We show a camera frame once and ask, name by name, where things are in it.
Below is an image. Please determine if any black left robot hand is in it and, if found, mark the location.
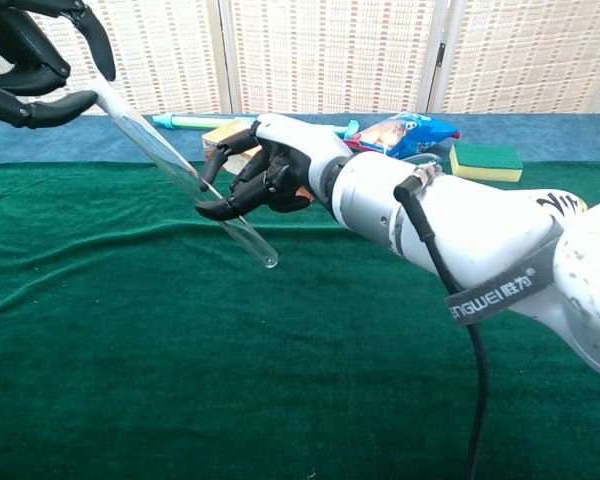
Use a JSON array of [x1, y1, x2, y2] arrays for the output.
[[0, 0, 118, 130]]

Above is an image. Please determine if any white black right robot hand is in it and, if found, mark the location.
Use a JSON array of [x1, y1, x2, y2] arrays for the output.
[[194, 113, 352, 222]]

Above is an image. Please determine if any transparent glass test tube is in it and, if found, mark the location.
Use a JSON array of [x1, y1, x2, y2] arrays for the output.
[[108, 105, 280, 270]]

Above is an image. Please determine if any orange cardboard carton box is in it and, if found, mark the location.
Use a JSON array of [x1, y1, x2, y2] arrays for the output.
[[201, 118, 317, 202]]

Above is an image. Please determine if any teal green toy water pump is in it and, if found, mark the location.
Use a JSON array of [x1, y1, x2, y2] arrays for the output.
[[151, 113, 364, 141]]

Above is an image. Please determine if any blue velvet cloth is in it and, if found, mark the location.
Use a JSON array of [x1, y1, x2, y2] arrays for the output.
[[0, 112, 600, 167]]

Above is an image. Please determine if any woven folding screen panel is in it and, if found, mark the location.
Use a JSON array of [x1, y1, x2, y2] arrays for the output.
[[428, 0, 600, 115], [218, 0, 454, 115], [0, 0, 233, 116]]

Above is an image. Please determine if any blue snack bag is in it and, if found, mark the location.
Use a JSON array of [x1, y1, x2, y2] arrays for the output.
[[341, 111, 461, 163]]

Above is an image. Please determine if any green yellow scouring sponge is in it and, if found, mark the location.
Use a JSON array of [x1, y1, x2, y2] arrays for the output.
[[448, 143, 524, 184]]

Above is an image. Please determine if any dark green velvet cloth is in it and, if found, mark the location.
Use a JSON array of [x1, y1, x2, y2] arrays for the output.
[[0, 160, 600, 480]]

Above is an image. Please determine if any orange drink plastic bottle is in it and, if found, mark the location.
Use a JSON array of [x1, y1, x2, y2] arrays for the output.
[[533, 188, 590, 220]]

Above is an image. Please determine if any grey velcro strap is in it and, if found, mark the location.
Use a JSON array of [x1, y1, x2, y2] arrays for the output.
[[444, 218, 567, 328]]

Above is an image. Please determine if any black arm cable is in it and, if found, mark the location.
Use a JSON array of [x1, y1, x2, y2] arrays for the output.
[[393, 174, 492, 480]]

